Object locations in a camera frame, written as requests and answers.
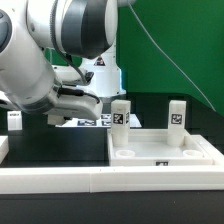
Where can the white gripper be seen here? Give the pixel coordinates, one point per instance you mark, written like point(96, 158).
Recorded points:
point(75, 103)

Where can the white square tabletop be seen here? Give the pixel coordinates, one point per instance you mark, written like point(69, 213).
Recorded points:
point(148, 147)

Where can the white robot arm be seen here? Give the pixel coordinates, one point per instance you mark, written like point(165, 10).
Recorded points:
point(28, 81)

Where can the white fiducial marker sheet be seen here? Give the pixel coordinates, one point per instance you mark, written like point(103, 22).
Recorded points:
point(104, 121)

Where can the white U-shaped fence wall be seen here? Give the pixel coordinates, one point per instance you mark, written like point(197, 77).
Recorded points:
point(111, 179)

